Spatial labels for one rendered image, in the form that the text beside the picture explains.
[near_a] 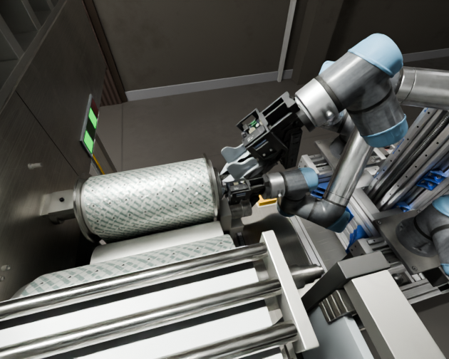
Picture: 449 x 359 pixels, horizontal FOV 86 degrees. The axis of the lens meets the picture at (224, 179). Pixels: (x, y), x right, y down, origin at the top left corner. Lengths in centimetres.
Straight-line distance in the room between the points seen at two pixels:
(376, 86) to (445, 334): 183
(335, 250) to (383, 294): 146
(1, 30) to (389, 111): 71
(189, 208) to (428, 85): 53
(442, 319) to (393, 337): 189
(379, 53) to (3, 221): 61
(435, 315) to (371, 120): 177
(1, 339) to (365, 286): 32
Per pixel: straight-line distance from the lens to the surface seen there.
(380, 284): 29
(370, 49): 46
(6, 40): 67
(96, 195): 51
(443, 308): 219
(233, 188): 65
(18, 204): 52
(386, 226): 117
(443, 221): 102
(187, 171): 49
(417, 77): 65
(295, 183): 71
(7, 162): 53
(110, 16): 298
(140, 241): 52
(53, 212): 56
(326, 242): 174
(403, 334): 28
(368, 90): 46
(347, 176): 79
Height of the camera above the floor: 168
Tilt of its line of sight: 51 degrees down
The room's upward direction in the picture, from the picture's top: straight up
